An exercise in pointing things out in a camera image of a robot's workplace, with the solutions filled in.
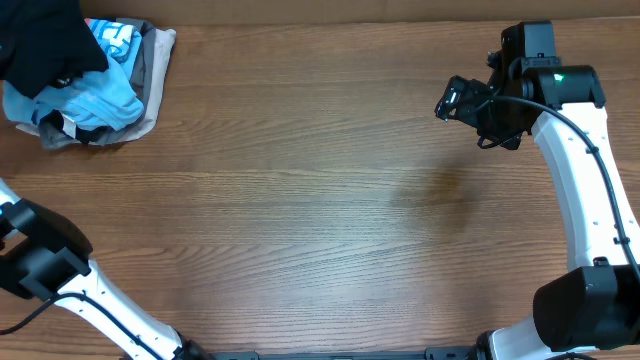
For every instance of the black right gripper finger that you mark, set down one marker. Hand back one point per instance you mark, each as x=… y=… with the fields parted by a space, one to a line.
x=453 y=110
x=458 y=89

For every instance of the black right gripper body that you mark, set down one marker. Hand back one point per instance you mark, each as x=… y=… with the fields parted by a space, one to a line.
x=497 y=122

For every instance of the black polo shirt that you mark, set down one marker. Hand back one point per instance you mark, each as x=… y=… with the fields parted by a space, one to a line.
x=46 y=43

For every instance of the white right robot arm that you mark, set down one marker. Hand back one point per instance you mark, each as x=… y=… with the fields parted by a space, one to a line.
x=595 y=305

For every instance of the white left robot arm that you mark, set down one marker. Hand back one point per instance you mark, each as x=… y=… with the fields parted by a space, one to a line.
x=54 y=264

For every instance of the light blue printed t-shirt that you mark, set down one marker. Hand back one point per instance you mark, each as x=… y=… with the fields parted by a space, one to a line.
x=95 y=99

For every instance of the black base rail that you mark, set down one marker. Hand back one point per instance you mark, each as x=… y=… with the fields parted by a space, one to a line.
x=340 y=355

